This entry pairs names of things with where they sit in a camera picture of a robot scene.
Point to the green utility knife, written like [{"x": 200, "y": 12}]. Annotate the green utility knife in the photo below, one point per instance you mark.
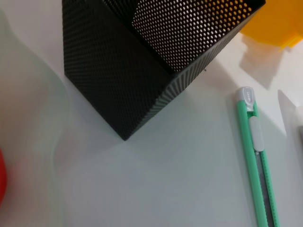
[{"x": 243, "y": 118}]

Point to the red-orange fruit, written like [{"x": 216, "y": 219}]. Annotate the red-orange fruit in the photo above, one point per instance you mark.
[{"x": 2, "y": 177}]

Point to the black mesh pen holder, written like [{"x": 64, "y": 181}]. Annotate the black mesh pen holder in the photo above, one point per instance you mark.
[{"x": 106, "y": 71}]

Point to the clear wavy glass fruit plate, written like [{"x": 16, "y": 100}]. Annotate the clear wavy glass fruit plate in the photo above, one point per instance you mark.
[{"x": 28, "y": 118}]

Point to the yellow plastic storage bin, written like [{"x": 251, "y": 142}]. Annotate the yellow plastic storage bin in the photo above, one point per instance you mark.
[{"x": 272, "y": 30}]

